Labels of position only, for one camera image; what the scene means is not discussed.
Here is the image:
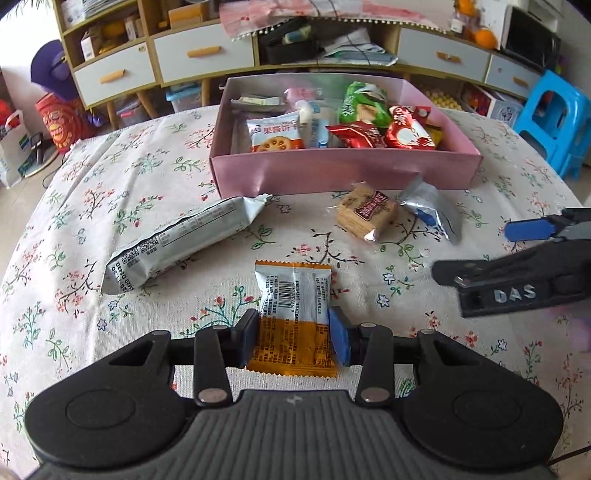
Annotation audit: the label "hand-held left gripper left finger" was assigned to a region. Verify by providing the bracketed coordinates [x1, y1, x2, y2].
[108, 309, 258, 408]

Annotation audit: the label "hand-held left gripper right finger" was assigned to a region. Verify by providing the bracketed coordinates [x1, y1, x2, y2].
[329, 307, 482, 403]

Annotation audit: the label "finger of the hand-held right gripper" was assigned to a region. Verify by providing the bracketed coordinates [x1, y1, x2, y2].
[431, 242, 561, 289]
[505, 208, 591, 243]

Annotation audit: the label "orange white snack packet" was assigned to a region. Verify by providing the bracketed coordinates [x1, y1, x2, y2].
[247, 260, 338, 378]

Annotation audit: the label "pink cardboard box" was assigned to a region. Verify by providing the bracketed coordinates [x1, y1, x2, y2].
[209, 75, 483, 198]

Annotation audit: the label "green snack packet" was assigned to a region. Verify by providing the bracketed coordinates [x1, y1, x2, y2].
[339, 82, 389, 127]

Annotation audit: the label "silver blue snack packet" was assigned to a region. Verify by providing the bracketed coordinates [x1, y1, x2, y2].
[398, 175, 462, 244]

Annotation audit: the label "blue plastic stool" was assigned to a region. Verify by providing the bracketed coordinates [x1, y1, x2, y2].
[512, 69, 591, 181]

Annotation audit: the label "long silver snack packet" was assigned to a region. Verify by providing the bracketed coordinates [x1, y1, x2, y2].
[104, 194, 273, 295]

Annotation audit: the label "brown cracker packet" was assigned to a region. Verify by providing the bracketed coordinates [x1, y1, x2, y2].
[335, 181, 400, 244]

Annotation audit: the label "red white printed carton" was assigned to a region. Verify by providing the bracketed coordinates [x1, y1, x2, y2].
[462, 83, 525, 118]

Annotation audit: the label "red white snack packet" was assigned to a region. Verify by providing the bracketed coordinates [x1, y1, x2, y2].
[385, 105, 437, 151]

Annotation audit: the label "yellow egg tray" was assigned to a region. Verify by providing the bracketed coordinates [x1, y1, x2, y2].
[427, 88, 462, 110]

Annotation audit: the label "dark red snack packet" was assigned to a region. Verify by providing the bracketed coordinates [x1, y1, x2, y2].
[327, 121, 387, 149]

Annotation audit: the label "black microwave oven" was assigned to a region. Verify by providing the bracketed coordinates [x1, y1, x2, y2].
[501, 4, 561, 72]

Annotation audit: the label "wooden console grey drawers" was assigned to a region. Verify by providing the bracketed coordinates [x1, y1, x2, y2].
[256, 18, 544, 100]

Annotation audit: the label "floral tablecloth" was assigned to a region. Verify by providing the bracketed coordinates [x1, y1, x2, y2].
[0, 104, 591, 480]

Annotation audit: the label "white biscuit packet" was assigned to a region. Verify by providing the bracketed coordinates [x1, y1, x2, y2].
[246, 112, 305, 153]

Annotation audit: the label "clear white snack packet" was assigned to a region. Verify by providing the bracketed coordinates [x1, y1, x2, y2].
[295, 100, 331, 149]

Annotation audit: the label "clear storage bin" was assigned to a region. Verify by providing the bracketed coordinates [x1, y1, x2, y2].
[115, 97, 145, 127]
[166, 87, 206, 112]

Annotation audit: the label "stack of papers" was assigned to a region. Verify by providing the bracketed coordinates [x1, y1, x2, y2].
[318, 28, 399, 66]

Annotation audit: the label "red printed bag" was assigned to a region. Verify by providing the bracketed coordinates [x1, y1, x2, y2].
[36, 92, 98, 153]

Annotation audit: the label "wooden shelf cabinet white drawers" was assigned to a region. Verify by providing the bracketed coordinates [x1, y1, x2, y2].
[53, 0, 258, 130]

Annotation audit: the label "black storage case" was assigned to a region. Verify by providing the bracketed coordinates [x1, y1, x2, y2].
[259, 18, 321, 65]

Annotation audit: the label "white shopping bag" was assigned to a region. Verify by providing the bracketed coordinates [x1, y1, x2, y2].
[0, 108, 37, 188]

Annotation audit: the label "pink cloth with pompom trim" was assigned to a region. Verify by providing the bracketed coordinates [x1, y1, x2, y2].
[219, 0, 402, 43]

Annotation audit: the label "brown cardboard box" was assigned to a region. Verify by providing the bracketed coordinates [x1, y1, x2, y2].
[168, 2, 222, 28]

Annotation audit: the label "purple umbrella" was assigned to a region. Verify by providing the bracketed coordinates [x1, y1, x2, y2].
[30, 39, 84, 100]

